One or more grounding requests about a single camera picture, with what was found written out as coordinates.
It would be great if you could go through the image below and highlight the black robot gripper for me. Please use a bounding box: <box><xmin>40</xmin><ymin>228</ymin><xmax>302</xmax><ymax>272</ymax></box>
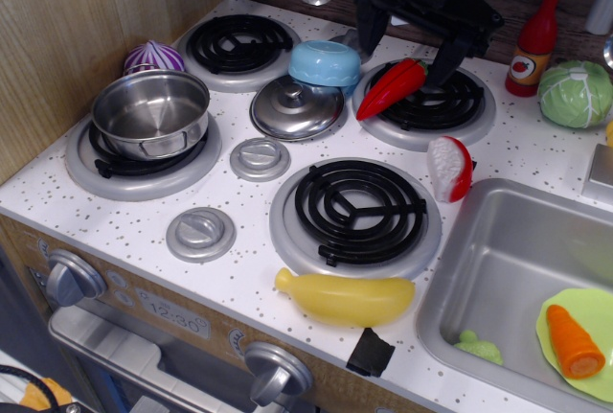
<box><xmin>353</xmin><ymin>0</ymin><xmax>504</xmax><ymax>87</ymax></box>

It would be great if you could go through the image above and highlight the red toy chili pepper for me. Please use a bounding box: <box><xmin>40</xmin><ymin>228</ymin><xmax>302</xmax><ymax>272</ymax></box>
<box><xmin>356</xmin><ymin>58</ymin><xmax>427</xmax><ymax>121</ymax></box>

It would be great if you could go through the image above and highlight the small steel pan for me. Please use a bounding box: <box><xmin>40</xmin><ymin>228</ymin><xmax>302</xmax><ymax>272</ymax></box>
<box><xmin>92</xmin><ymin>69</ymin><xmax>210</xmax><ymax>161</ymax></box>

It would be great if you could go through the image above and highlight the back grey stovetop knob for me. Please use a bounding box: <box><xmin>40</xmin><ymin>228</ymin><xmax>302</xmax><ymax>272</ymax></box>
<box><xmin>329</xmin><ymin>28</ymin><xmax>372</xmax><ymax>64</ymax></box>

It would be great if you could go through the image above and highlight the grey stovetop knob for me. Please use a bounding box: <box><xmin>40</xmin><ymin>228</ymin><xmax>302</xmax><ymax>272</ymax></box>
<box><xmin>230</xmin><ymin>137</ymin><xmax>291</xmax><ymax>182</ymax></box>
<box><xmin>166</xmin><ymin>207</ymin><xmax>237</xmax><ymax>263</ymax></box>
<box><xmin>329</xmin><ymin>28</ymin><xmax>372</xmax><ymax>64</ymax></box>

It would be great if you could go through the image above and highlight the back right stove burner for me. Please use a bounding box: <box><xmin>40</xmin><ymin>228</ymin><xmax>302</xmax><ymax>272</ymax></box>
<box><xmin>359</xmin><ymin>68</ymin><xmax>496</xmax><ymax>152</ymax></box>

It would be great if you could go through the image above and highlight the light blue bowl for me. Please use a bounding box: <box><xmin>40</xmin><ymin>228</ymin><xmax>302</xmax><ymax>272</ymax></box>
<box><xmin>288</xmin><ymin>40</ymin><xmax>361</xmax><ymax>94</ymax></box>

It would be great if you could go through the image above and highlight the red ketchup bottle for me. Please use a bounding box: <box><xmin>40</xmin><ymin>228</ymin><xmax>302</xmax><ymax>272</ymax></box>
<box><xmin>505</xmin><ymin>0</ymin><xmax>560</xmax><ymax>97</ymax></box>

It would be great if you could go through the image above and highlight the red white radish slice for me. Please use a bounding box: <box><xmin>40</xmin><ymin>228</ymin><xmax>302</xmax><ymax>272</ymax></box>
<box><xmin>426</xmin><ymin>136</ymin><xmax>474</xmax><ymax>203</ymax></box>

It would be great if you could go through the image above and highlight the steel pot lid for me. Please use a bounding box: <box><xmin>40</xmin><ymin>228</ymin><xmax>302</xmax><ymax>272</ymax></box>
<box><xmin>250</xmin><ymin>75</ymin><xmax>345</xmax><ymax>141</ymax></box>

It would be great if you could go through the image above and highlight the green toy cabbage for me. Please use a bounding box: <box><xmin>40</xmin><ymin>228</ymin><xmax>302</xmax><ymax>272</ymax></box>
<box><xmin>537</xmin><ymin>60</ymin><xmax>612</xmax><ymax>128</ymax></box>

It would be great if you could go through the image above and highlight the front right stove burner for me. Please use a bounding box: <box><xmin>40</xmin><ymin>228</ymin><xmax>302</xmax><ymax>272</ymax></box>
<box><xmin>269</xmin><ymin>158</ymin><xmax>442</xmax><ymax>279</ymax></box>

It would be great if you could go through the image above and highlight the upper grey stovetop knob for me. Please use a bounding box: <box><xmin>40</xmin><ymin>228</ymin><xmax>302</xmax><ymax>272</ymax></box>
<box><xmin>230</xmin><ymin>137</ymin><xmax>291</xmax><ymax>182</ymax></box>

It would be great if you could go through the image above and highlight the silver sink basin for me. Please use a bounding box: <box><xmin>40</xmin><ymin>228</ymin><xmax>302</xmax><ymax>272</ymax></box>
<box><xmin>417</xmin><ymin>179</ymin><xmax>612</xmax><ymax>412</ymax></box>

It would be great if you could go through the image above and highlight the purple toy onion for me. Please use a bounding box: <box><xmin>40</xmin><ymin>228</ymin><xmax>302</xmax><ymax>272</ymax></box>
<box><xmin>124</xmin><ymin>40</ymin><xmax>185</xmax><ymax>75</ymax></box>

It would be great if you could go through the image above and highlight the yellow toy banana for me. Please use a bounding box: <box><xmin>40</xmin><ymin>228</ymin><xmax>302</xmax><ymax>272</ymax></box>
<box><xmin>275</xmin><ymin>268</ymin><xmax>416</xmax><ymax>328</ymax></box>

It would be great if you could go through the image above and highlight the lower grey stovetop knob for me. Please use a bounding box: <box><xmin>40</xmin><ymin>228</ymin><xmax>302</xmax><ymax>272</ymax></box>
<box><xmin>166</xmin><ymin>207</ymin><xmax>237</xmax><ymax>263</ymax></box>

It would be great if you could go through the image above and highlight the green toy vegetable piece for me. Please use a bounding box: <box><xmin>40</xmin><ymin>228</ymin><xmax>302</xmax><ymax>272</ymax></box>
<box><xmin>454</xmin><ymin>330</ymin><xmax>504</xmax><ymax>366</ymax></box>

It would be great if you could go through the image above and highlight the light green plate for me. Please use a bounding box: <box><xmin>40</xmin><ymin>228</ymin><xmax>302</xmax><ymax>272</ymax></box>
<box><xmin>535</xmin><ymin>288</ymin><xmax>612</xmax><ymax>403</ymax></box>

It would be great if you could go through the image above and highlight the front left stove burner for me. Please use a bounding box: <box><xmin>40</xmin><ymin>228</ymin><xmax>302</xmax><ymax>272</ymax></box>
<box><xmin>65</xmin><ymin>116</ymin><xmax>222</xmax><ymax>202</ymax></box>

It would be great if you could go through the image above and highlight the right silver oven dial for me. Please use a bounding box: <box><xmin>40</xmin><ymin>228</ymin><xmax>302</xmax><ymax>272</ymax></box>
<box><xmin>244</xmin><ymin>341</ymin><xmax>313</xmax><ymax>407</ymax></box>

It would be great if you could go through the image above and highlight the silver oven dial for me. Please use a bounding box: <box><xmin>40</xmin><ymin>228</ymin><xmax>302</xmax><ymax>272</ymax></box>
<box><xmin>244</xmin><ymin>341</ymin><xmax>313</xmax><ymax>407</ymax></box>
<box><xmin>46</xmin><ymin>249</ymin><xmax>107</xmax><ymax>307</ymax></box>

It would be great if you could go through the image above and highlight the orange toy carrot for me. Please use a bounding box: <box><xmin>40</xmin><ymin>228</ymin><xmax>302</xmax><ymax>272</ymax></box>
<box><xmin>546</xmin><ymin>305</ymin><xmax>605</xmax><ymax>379</ymax></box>

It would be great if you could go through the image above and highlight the oven clock display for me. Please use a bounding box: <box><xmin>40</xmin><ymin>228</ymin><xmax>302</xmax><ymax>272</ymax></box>
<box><xmin>136</xmin><ymin>288</ymin><xmax>211</xmax><ymax>340</ymax></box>

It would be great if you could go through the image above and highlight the left silver oven dial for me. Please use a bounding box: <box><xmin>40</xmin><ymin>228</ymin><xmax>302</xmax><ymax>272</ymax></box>
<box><xmin>46</xmin><ymin>249</ymin><xmax>107</xmax><ymax>307</ymax></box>

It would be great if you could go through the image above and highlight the orange object bottom left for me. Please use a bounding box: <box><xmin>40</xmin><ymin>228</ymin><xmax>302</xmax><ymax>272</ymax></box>
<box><xmin>21</xmin><ymin>377</ymin><xmax>73</xmax><ymax>409</ymax></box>

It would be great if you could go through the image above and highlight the silver oven door handle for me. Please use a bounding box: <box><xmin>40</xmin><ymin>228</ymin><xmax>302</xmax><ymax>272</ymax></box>
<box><xmin>49</xmin><ymin>307</ymin><xmax>264</xmax><ymax>412</ymax></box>

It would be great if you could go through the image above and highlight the black cable bottom left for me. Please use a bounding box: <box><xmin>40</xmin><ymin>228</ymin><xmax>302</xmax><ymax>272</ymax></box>
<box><xmin>0</xmin><ymin>363</ymin><xmax>73</xmax><ymax>413</ymax></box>

